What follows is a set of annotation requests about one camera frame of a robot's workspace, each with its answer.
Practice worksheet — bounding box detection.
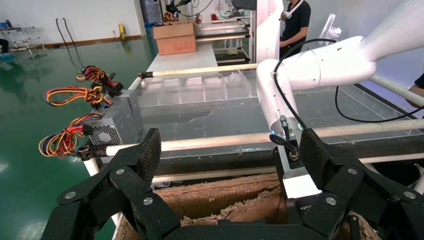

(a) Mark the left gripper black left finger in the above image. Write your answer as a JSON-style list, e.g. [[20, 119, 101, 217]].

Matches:
[[40, 128, 181, 240]]

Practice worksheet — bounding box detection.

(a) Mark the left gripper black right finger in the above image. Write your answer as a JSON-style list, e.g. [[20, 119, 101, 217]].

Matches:
[[299, 128, 424, 240]]

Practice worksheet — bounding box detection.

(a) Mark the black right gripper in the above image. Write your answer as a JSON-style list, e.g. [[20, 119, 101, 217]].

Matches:
[[286, 192, 327, 227]]

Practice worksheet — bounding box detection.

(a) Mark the bystander arm black sleeve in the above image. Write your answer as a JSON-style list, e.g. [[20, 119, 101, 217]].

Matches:
[[408, 73, 424, 110]]

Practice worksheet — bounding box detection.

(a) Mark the white pipe leg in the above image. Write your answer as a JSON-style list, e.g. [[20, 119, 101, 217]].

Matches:
[[82, 158, 124, 240]]

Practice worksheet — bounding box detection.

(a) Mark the torn brown cardboard box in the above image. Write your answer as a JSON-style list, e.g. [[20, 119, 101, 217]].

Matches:
[[114, 173, 382, 240]]

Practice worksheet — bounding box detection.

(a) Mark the white pipe crossbar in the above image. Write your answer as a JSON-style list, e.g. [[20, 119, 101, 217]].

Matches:
[[151, 166, 278, 184]]

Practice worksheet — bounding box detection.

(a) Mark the black rack edge strip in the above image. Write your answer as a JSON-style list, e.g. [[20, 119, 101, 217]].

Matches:
[[154, 134, 424, 177]]

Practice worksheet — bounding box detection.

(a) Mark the clear plastic divider tray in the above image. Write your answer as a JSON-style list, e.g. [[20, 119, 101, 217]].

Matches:
[[136, 70, 253, 108]]

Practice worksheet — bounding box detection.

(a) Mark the white standing fan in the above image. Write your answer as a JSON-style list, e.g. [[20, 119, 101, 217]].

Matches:
[[317, 13, 343, 43]]

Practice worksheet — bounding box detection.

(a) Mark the closed brown cardboard box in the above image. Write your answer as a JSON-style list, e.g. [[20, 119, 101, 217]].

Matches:
[[152, 21, 198, 57]]

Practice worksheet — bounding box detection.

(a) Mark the metal shelf rack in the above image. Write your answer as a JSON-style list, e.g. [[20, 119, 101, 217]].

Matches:
[[0, 20, 46, 56]]

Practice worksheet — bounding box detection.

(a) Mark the white robot column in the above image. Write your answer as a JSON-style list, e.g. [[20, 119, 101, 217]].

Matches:
[[255, 0, 286, 64]]

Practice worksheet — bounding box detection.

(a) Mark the person in black shirt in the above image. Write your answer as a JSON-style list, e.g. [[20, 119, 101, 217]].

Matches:
[[279, 0, 312, 60]]

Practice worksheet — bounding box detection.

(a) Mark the white workbench with shelves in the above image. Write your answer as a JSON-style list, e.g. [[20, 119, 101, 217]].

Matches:
[[195, 14, 253, 65]]

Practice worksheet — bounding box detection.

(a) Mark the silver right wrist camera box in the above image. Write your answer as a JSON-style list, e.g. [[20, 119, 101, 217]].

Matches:
[[273, 147, 323, 200]]

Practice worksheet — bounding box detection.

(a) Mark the white pipe rail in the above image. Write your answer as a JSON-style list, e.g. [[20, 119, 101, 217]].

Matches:
[[77, 118, 424, 161], [127, 76, 144, 91], [139, 63, 260, 79], [368, 74, 424, 108]]

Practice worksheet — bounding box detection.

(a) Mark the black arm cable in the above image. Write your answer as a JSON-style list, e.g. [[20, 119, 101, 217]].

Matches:
[[268, 38, 424, 161]]

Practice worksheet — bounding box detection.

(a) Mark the black hanging hose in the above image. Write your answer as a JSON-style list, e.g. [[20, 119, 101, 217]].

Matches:
[[55, 17, 79, 47]]

